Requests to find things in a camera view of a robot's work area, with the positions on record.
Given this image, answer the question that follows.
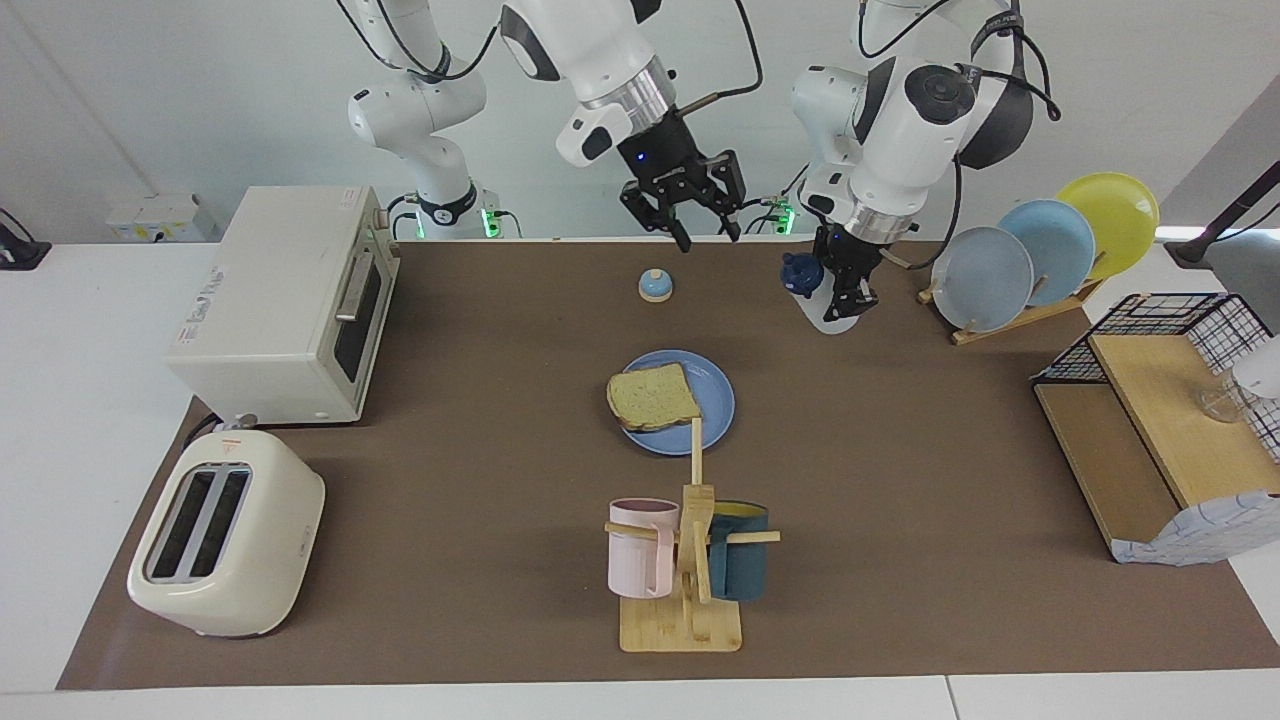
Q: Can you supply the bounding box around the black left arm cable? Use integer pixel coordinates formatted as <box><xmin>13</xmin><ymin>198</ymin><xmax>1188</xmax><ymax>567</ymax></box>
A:
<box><xmin>856</xmin><ymin>0</ymin><xmax>1061</xmax><ymax>273</ymax></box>

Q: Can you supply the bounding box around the black wire basket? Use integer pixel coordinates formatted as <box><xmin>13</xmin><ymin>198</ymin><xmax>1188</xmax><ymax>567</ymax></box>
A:
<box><xmin>1030</xmin><ymin>292</ymin><xmax>1280</xmax><ymax>466</ymax></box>

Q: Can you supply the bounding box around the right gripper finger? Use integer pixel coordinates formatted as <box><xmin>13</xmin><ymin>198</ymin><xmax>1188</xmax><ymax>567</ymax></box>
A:
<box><xmin>700</xmin><ymin>150</ymin><xmax>746</xmax><ymax>241</ymax></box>
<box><xmin>620</xmin><ymin>185</ymin><xmax>693</xmax><ymax>251</ymax></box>

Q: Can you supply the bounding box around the yellow plate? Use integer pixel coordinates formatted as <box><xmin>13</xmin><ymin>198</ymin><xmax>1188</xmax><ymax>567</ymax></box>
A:
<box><xmin>1055</xmin><ymin>172</ymin><xmax>1161</xmax><ymax>281</ymax></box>

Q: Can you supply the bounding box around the translucent squeeze bottle blue cap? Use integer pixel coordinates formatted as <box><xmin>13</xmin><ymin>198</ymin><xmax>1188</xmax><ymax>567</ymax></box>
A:
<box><xmin>782</xmin><ymin>252</ymin><xmax>861</xmax><ymax>335</ymax></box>

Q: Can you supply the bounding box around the white frosted cup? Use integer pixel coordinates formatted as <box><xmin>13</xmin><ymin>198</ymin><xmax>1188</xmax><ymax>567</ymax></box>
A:
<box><xmin>1232</xmin><ymin>335</ymin><xmax>1280</xmax><ymax>401</ymax></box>

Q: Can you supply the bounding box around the wooden shelf unit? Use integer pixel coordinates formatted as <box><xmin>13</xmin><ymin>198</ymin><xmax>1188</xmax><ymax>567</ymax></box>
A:
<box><xmin>1032</xmin><ymin>330</ymin><xmax>1280</xmax><ymax>561</ymax></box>

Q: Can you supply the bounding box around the white toaster oven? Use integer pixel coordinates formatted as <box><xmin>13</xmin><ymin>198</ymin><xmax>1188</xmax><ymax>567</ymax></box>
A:
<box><xmin>165</xmin><ymin>185</ymin><xmax>401</xmax><ymax>426</ymax></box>

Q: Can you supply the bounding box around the black clamp mount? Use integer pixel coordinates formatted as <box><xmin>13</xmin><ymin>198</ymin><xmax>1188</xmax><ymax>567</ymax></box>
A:
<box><xmin>0</xmin><ymin>207</ymin><xmax>53</xmax><ymax>271</ymax></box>

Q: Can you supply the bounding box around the black camera stand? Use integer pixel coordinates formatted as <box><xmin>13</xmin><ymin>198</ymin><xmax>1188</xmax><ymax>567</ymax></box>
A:
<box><xmin>1163</xmin><ymin>160</ymin><xmax>1280</xmax><ymax>269</ymax></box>

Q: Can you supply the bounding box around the light blue plate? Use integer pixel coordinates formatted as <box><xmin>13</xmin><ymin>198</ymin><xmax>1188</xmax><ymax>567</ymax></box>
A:
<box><xmin>998</xmin><ymin>199</ymin><xmax>1097</xmax><ymax>307</ymax></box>

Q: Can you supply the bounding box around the clear glass cup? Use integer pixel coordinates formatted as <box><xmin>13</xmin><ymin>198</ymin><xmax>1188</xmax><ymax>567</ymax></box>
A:
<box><xmin>1198</xmin><ymin>385</ymin><xmax>1251</xmax><ymax>424</ymax></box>

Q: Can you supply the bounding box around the blue round plate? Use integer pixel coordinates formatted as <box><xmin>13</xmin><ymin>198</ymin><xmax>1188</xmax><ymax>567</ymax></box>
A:
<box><xmin>612</xmin><ymin>349</ymin><xmax>736</xmax><ymax>457</ymax></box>

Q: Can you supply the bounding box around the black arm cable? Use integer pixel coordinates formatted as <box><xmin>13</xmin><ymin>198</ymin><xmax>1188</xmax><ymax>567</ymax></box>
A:
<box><xmin>856</xmin><ymin>0</ymin><xmax>1061</xmax><ymax>273</ymax></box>
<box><xmin>683</xmin><ymin>0</ymin><xmax>765</xmax><ymax>111</ymax></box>

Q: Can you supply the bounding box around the pink mug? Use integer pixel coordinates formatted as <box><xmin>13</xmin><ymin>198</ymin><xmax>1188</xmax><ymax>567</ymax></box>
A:
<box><xmin>608</xmin><ymin>498</ymin><xmax>681</xmax><ymax>599</ymax></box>

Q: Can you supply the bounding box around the marble patterned panel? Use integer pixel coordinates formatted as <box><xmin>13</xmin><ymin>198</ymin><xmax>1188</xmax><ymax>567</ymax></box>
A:
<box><xmin>1110</xmin><ymin>490</ymin><xmax>1280</xmax><ymax>567</ymax></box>

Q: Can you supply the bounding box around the wooden mug tree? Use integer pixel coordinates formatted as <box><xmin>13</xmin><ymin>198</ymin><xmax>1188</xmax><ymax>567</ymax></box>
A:
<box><xmin>604</xmin><ymin>417</ymin><xmax>782</xmax><ymax>653</ymax></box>

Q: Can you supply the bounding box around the bread slice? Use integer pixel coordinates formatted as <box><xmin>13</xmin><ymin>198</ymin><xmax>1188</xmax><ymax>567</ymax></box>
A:
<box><xmin>606</xmin><ymin>362</ymin><xmax>703</xmax><ymax>433</ymax></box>

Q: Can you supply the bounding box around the cream two-slot toaster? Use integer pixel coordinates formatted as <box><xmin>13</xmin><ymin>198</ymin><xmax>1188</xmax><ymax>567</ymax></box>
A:
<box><xmin>127</xmin><ymin>428</ymin><xmax>326</xmax><ymax>639</ymax></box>

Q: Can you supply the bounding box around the brown paper table mat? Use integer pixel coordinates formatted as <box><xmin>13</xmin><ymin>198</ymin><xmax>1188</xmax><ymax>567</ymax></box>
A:
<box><xmin>57</xmin><ymin>240</ymin><xmax>1280</xmax><ymax>691</ymax></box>

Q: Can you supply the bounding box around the grey-blue plate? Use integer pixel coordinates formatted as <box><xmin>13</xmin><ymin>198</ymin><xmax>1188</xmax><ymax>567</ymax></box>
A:
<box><xmin>930</xmin><ymin>226</ymin><xmax>1035</xmax><ymax>333</ymax></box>

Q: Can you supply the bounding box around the dark teal mug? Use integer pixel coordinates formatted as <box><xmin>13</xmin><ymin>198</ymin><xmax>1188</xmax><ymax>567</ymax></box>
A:
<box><xmin>708</xmin><ymin>502</ymin><xmax>771</xmax><ymax>602</ymax></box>

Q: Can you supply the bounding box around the wooden dish rack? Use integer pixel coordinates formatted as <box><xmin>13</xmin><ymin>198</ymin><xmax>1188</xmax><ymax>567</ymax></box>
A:
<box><xmin>918</xmin><ymin>250</ymin><xmax>1109</xmax><ymax>346</ymax></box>

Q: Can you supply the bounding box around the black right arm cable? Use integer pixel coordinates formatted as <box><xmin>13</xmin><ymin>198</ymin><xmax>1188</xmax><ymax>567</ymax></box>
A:
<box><xmin>683</xmin><ymin>0</ymin><xmax>765</xmax><ymax>111</ymax></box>

